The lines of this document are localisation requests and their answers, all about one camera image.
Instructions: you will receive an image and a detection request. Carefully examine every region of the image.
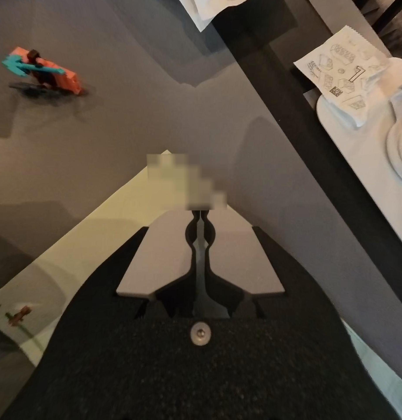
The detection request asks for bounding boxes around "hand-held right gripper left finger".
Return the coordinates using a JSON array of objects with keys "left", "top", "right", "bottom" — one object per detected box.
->
[{"left": 116, "top": 210, "right": 201, "bottom": 318}]

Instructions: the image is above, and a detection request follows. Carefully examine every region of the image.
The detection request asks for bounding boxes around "brick building instruction booklet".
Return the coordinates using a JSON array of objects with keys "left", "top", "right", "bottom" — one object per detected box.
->
[{"left": 0, "top": 149, "right": 402, "bottom": 420}]

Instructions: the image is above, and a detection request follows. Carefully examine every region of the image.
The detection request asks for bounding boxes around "white tray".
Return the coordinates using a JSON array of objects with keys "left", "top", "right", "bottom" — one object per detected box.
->
[{"left": 316, "top": 57, "right": 402, "bottom": 255}]

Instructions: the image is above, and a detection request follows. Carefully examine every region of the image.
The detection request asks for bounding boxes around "orange and teal brick figure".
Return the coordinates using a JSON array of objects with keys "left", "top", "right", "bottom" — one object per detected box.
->
[{"left": 1, "top": 47, "right": 87, "bottom": 97}]

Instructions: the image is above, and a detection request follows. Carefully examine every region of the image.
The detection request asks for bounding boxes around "small printed paper bag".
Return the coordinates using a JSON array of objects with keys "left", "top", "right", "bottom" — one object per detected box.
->
[{"left": 293, "top": 26, "right": 393, "bottom": 129}]

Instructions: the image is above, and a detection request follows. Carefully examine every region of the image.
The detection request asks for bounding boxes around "white printed paper bag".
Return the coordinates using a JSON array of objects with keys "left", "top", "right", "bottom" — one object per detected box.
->
[{"left": 179, "top": 0, "right": 244, "bottom": 32}]

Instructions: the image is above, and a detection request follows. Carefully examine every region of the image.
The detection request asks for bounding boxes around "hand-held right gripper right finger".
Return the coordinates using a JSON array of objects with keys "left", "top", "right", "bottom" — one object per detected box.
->
[{"left": 201, "top": 210, "right": 285, "bottom": 318}]

